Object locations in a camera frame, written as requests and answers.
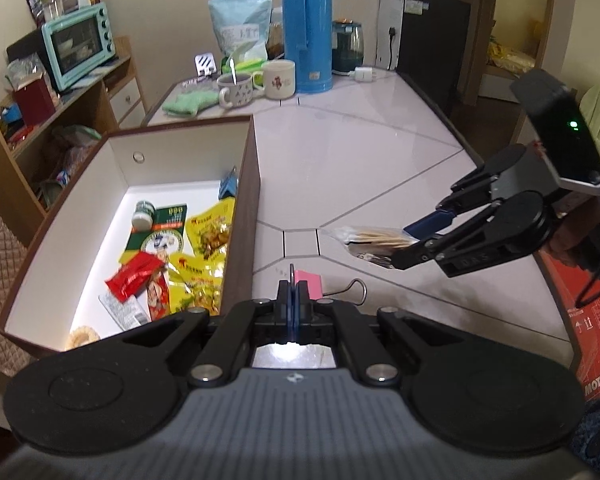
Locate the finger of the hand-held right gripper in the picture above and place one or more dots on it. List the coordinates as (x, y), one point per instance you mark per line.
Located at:
(430, 255)
(430, 225)

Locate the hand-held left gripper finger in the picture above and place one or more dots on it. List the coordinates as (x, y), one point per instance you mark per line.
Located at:
(288, 312)
(296, 312)

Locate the pink binder clip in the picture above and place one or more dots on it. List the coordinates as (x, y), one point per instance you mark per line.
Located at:
(307, 280)

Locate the clear toothpick packet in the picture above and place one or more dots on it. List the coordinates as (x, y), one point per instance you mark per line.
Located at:
(365, 237)

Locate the yellow snack packet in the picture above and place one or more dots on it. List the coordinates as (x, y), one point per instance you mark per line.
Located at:
(210, 230)
(195, 285)

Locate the green white lip salve jar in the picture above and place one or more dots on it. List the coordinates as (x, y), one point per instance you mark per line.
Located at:
(143, 215)

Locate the brown-edged white cardboard box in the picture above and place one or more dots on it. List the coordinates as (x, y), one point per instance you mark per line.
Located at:
(180, 150)

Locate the person's right hand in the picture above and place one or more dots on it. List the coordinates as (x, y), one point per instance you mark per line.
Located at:
(570, 237)

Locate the red white snack packet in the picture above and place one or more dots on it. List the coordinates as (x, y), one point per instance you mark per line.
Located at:
(158, 297)

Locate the small blue packet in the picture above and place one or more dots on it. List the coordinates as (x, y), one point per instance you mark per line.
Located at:
(229, 185)

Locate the black mini fridge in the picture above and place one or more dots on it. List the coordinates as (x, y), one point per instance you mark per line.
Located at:
(430, 45)

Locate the green medicine box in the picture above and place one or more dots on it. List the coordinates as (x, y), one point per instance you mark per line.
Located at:
(170, 220)

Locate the white power adapter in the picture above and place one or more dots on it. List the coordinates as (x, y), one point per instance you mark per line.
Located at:
(365, 74)

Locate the white sachet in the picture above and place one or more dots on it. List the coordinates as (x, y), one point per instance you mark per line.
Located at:
(122, 312)

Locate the red cardboard box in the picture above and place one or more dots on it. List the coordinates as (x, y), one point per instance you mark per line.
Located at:
(595, 350)

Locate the dark glass kettle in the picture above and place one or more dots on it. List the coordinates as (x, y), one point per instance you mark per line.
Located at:
(347, 47)

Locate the round biscuit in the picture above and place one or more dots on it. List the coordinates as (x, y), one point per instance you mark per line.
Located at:
(82, 337)

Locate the white mug with bear print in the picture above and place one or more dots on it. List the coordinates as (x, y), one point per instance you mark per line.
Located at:
(277, 80)

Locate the patterned white mug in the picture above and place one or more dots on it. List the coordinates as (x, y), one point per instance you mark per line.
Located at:
(237, 95)

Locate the blue thermos flask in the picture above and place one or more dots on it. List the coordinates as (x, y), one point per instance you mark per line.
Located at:
(307, 35)

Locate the green folded cloth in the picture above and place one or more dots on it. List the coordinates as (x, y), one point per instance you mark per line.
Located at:
(187, 102)

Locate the glass jar with dark contents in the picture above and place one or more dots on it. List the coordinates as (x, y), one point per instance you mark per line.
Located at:
(276, 35)

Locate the green tissue pack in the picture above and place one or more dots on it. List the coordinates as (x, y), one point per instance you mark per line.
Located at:
(245, 62)

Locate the metal spoon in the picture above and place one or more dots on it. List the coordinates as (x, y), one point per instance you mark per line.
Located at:
(233, 70)

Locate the dark patterned cloth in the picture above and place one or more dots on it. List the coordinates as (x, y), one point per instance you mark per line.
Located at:
(597, 440)

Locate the pink plastic bag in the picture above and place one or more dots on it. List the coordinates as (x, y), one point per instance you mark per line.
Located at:
(80, 157)

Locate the blue white small carton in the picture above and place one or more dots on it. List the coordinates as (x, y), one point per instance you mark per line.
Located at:
(63, 177)

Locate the green plastic bag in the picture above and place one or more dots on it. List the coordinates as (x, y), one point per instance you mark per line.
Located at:
(77, 135)

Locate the blue white food bag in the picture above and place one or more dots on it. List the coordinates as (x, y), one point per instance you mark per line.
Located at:
(240, 20)

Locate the wooden shelf cabinet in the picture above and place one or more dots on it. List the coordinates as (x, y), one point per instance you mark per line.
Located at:
(95, 105)

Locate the beige quilted cover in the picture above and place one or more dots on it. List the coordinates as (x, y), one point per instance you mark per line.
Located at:
(2, 285)

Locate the dark red box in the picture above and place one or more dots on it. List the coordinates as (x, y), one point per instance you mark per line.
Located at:
(34, 102)

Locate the teal toaster oven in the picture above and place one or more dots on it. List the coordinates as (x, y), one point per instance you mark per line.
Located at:
(77, 45)

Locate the clear plastic bag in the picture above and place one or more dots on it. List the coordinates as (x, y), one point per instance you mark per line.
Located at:
(25, 74)

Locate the dark snack bag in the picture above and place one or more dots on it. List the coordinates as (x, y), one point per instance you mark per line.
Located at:
(39, 0)

